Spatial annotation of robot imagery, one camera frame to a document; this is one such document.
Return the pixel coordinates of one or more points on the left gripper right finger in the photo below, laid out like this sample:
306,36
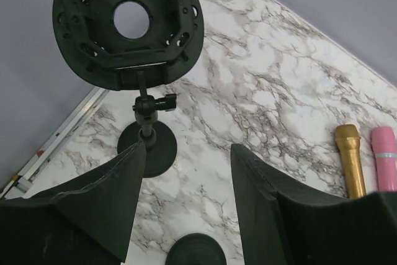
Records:
284,221

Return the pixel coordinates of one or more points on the black gold-mic stand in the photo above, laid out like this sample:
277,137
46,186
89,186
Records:
98,53

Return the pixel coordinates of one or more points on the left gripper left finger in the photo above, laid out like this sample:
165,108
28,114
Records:
86,220

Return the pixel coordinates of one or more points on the gold microphone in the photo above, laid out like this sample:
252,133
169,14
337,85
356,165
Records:
347,140

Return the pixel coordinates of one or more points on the pink microphone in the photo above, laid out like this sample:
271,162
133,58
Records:
384,148

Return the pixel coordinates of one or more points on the black round-base pink-mic stand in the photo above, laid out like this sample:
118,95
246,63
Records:
196,249

